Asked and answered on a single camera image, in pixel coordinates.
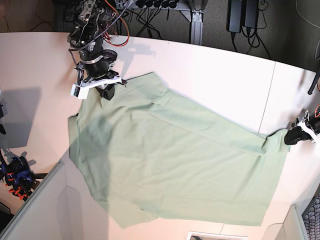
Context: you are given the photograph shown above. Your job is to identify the black power strip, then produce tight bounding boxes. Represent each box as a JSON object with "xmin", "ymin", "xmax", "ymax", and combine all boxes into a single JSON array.
[{"xmin": 135, "ymin": 0, "xmax": 180, "ymax": 9}]

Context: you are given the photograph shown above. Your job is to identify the blue orange clamp tool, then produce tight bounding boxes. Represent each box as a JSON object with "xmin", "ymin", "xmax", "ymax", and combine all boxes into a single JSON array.
[{"xmin": 0, "ymin": 156, "xmax": 35, "ymax": 201}]

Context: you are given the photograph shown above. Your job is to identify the light green T-shirt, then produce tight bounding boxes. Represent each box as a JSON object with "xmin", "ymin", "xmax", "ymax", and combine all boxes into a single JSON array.
[{"xmin": 68, "ymin": 72, "xmax": 290, "ymax": 228}]

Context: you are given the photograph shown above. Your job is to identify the grey partition panel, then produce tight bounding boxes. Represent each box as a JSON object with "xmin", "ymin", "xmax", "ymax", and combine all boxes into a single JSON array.
[
  {"xmin": 262, "ymin": 205, "xmax": 308, "ymax": 240},
  {"xmin": 0, "ymin": 162, "xmax": 66, "ymax": 240}
]

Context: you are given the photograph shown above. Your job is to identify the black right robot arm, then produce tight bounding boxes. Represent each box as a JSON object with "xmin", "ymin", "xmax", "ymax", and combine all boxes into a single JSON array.
[{"xmin": 67, "ymin": 0, "xmax": 122, "ymax": 100}]

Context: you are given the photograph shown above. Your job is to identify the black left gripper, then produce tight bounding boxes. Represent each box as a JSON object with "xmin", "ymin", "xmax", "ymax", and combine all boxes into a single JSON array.
[{"xmin": 284, "ymin": 109, "xmax": 320, "ymax": 145}]

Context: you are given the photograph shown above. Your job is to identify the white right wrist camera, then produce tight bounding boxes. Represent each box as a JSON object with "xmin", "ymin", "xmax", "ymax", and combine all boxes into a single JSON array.
[{"xmin": 70, "ymin": 83, "xmax": 89, "ymax": 100}]

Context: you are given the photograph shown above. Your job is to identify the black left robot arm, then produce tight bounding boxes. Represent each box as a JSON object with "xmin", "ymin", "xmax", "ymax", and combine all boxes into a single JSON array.
[{"xmin": 284, "ymin": 70, "xmax": 320, "ymax": 147}]

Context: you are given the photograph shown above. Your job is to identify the grey partition panel left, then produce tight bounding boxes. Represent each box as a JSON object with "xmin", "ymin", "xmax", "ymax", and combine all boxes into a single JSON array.
[{"xmin": 0, "ymin": 162, "xmax": 66, "ymax": 240}]

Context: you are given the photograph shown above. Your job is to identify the black power brick pair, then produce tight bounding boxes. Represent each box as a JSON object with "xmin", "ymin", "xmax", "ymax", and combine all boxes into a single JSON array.
[{"xmin": 226, "ymin": 0, "xmax": 259, "ymax": 33}]

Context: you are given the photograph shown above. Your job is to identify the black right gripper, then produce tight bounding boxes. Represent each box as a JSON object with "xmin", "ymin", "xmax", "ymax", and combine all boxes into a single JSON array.
[{"xmin": 79, "ymin": 56, "xmax": 122, "ymax": 101}]

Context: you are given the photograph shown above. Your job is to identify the grey partition panel right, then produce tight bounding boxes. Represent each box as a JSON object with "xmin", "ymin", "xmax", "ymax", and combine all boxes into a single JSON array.
[{"xmin": 262, "ymin": 205, "xmax": 308, "ymax": 240}]

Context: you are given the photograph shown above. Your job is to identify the aluminium frame post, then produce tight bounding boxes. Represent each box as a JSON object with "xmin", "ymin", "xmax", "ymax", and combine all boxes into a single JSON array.
[{"xmin": 180, "ymin": 0, "xmax": 208, "ymax": 46}]

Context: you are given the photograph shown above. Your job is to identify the grey patterned chair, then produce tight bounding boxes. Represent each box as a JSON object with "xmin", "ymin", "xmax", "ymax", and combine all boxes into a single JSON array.
[{"xmin": 302, "ymin": 190, "xmax": 320, "ymax": 240}]

